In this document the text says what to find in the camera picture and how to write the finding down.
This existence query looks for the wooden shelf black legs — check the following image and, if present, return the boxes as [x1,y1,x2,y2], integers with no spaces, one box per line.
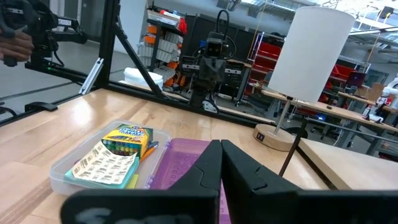
[278,117,398,191]

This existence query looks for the rack with orange white bins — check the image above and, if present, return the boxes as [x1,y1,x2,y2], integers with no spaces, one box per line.
[136,2,189,91]

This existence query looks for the yellow highlighter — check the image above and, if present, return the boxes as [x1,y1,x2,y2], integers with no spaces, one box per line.
[125,173,140,190]

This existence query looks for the person's hand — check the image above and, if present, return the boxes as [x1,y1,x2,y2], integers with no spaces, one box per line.
[0,29,35,63]

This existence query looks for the black table clamp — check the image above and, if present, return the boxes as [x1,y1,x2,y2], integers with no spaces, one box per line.
[24,101,59,113]

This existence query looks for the black aluminium table frame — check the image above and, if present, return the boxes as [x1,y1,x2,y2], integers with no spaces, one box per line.
[0,0,277,129]

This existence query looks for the clear pencil case purple lid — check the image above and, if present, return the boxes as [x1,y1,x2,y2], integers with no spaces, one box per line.
[49,119,233,224]

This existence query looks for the orange pencil dark tip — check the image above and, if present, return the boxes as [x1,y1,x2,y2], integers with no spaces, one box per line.
[139,141,160,162]

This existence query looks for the long wooden background table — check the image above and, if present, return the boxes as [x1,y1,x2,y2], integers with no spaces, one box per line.
[260,88,398,156]

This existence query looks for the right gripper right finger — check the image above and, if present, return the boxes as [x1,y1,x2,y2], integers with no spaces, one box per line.
[221,139,398,224]

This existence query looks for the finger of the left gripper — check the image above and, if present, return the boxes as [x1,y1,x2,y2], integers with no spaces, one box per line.
[200,60,214,86]
[213,60,226,86]

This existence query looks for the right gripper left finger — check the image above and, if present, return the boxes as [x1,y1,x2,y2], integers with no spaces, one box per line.
[60,139,223,224]

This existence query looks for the white humanoid robot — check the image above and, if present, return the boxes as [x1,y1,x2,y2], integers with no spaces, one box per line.
[377,73,398,110]

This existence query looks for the red tool cabinet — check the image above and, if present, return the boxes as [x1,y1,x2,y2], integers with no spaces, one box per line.
[247,32,357,96]

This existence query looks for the yellow green crayon box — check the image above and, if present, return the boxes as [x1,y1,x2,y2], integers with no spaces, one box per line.
[101,124,154,159]

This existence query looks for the white shade wooden base lamp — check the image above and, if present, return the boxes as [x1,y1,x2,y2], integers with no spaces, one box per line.
[252,6,356,152]

